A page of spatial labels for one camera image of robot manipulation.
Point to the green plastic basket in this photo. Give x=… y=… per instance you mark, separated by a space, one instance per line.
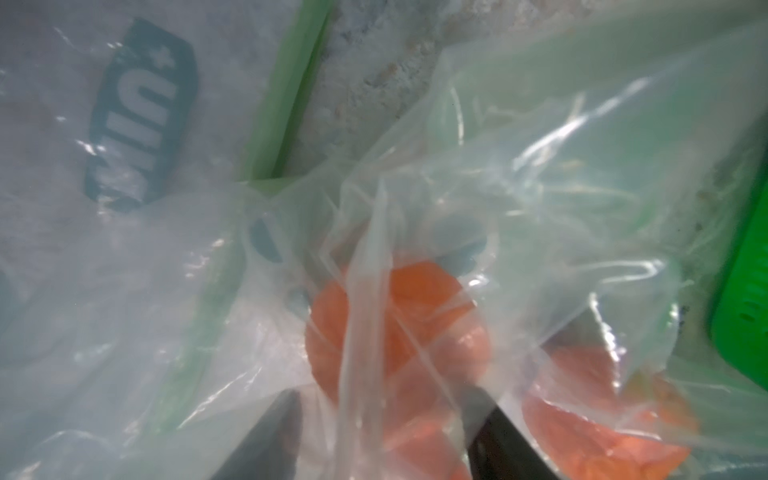
x=739 y=321

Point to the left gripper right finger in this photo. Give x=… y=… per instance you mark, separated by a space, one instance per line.
x=497 y=449

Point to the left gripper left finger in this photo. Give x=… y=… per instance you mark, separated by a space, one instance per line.
x=270 y=449

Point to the green-zip clear bag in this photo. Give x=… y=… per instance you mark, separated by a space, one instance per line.
x=139 y=140

